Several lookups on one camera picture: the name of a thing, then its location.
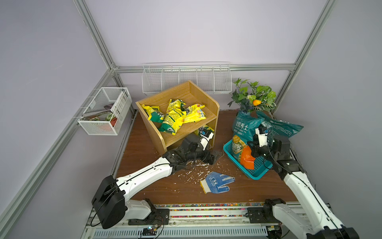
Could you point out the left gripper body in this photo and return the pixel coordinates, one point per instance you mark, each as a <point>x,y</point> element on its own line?
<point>203,155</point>

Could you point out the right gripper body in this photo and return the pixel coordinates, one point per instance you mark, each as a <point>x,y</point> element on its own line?
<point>265,152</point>

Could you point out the teal plastic basket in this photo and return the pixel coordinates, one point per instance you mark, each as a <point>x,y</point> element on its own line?
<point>261,165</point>

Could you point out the large green soil bag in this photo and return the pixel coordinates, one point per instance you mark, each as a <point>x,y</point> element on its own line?
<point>244,130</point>

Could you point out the yellow fertilizer bag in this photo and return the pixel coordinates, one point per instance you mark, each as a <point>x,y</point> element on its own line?
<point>174,117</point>
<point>194,113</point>

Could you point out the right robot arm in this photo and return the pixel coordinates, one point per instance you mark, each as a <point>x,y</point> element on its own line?
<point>321,222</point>

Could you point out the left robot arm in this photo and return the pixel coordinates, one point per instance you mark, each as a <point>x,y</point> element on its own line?
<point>113,201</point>

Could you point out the wooden two-tier shelf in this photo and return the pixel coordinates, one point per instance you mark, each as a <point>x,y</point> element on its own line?
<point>189,93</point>

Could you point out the yellow green bag left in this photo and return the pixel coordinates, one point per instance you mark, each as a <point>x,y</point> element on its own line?
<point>154,113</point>

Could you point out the blue dotted work glove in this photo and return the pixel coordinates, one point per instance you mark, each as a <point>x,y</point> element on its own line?
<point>216,183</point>

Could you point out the artificial green plant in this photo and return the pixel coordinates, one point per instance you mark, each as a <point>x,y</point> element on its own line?
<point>253,97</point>

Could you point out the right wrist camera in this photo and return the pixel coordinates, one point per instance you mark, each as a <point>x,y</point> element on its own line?
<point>262,135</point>

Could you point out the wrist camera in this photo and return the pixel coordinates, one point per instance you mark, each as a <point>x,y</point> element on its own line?
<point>262,135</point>
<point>205,141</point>

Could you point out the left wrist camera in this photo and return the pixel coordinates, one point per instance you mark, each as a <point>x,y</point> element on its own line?
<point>205,141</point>

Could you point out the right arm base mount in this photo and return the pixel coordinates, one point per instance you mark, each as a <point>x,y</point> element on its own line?
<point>262,215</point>

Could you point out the white wire wall rack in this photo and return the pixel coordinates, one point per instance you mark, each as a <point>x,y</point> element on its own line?
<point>211,77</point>

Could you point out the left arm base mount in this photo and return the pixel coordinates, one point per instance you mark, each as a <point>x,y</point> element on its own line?
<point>142,213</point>

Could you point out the white wire side basket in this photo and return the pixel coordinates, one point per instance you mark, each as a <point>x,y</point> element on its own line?
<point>106,112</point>

